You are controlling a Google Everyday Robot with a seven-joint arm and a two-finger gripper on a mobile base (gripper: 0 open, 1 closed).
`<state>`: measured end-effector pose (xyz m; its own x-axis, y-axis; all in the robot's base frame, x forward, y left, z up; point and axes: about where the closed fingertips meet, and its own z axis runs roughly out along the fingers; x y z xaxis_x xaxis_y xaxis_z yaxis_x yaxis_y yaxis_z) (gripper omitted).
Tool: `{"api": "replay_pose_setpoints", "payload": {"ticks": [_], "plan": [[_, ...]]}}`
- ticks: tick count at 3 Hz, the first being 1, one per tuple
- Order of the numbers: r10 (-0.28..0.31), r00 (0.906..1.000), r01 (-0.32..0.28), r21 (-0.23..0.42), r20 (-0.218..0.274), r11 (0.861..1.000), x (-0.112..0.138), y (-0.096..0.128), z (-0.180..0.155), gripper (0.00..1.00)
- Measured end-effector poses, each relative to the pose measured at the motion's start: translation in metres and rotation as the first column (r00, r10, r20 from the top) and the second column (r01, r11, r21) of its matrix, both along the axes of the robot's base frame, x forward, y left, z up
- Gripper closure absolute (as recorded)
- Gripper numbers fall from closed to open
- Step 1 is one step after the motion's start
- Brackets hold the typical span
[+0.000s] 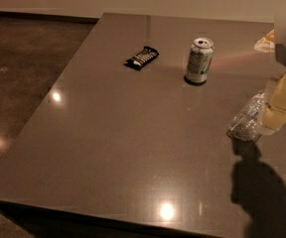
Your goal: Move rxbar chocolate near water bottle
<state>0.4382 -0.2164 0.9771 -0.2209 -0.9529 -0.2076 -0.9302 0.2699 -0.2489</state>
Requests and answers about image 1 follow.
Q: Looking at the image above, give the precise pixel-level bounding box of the clear plastic water bottle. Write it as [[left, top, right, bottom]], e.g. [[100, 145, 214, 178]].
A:
[[228, 90, 265, 142]]

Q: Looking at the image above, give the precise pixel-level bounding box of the green white soda can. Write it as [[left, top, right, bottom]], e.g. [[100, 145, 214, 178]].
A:
[[185, 37, 215, 85]]

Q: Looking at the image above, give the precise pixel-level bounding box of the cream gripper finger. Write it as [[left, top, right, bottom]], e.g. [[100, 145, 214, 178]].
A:
[[259, 71, 286, 135]]

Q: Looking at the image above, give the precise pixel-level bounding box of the yellow white snack package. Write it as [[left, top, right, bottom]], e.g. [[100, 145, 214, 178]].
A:
[[254, 30, 275, 53]]

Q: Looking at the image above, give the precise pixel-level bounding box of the black rxbar chocolate bar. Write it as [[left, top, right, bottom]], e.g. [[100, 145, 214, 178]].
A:
[[125, 46, 159, 70]]

